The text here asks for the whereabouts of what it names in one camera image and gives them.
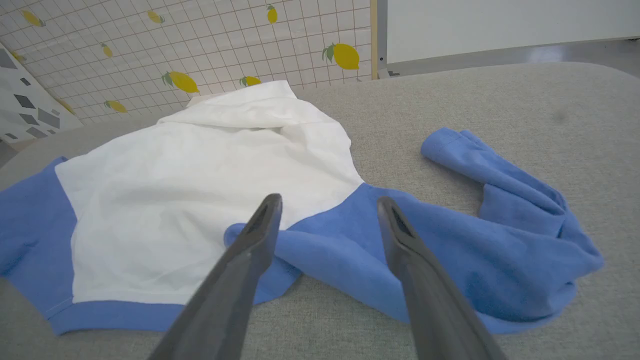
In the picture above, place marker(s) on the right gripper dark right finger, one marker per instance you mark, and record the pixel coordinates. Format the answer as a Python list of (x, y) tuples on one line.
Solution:
[(435, 300)]

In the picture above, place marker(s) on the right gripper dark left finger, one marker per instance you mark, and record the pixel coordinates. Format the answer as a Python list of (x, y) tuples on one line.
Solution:
[(225, 295)]

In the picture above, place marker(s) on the blue and white garment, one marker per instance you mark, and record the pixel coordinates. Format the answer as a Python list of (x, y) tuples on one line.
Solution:
[(200, 190)]

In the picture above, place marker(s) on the lemon print grid partition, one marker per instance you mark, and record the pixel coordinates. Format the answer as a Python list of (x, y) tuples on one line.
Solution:
[(215, 45)]

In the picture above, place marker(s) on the grey metal partition support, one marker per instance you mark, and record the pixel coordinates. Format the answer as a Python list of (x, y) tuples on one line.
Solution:
[(381, 35)]

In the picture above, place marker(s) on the grey squares print partition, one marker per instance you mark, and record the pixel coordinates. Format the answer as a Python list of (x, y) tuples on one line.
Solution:
[(25, 110)]

